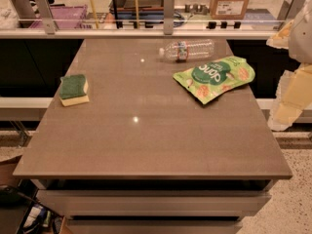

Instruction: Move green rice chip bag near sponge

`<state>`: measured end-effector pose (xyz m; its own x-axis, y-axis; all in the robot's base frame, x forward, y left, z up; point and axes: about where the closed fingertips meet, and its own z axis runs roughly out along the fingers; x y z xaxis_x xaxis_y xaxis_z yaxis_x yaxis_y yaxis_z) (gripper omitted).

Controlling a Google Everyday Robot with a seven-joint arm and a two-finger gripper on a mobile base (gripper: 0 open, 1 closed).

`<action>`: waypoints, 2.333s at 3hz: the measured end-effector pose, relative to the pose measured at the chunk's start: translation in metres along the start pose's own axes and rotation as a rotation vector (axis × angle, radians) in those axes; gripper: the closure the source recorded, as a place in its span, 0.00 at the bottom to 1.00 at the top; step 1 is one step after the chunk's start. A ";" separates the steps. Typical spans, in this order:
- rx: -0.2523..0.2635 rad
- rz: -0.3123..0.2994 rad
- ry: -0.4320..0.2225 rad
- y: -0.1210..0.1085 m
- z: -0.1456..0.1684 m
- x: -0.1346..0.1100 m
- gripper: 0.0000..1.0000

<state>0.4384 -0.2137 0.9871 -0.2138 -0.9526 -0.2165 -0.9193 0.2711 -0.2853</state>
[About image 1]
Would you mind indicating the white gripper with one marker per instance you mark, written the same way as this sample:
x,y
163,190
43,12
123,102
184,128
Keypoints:
x,y
302,38

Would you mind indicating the green rice chip bag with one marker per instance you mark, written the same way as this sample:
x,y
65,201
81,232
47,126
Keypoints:
x,y
212,79

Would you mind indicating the green and yellow sponge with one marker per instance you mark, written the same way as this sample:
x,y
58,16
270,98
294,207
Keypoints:
x,y
73,90

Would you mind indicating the cardboard box with label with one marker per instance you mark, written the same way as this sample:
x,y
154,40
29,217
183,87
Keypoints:
x,y
228,9

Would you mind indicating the clear plastic water bottle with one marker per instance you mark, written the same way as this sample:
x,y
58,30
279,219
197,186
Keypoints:
x,y
185,50

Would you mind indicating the black pole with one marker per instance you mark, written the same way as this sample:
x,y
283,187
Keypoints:
x,y
119,24

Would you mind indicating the yellow pole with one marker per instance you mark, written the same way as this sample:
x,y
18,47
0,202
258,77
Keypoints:
x,y
94,12

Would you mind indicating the purple plastic crate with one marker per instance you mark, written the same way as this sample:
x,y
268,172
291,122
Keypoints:
x,y
69,17

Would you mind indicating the upper grey drawer front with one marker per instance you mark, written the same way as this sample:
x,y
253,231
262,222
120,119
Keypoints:
x,y
153,202

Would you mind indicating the grey drawer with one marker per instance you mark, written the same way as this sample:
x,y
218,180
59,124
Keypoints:
x,y
153,202
152,227

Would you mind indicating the lower grey drawer front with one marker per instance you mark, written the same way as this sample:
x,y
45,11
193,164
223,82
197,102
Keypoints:
x,y
152,227

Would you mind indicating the right metal rail post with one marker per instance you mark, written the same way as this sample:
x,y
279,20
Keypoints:
x,y
289,9

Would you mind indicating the metal rail post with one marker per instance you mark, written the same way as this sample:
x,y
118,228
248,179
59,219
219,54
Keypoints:
x,y
289,9
46,16
169,10

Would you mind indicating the centre metal rail post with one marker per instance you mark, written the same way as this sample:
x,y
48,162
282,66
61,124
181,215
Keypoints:
x,y
169,10

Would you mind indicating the left metal rail post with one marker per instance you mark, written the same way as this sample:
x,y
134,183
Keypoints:
x,y
46,16

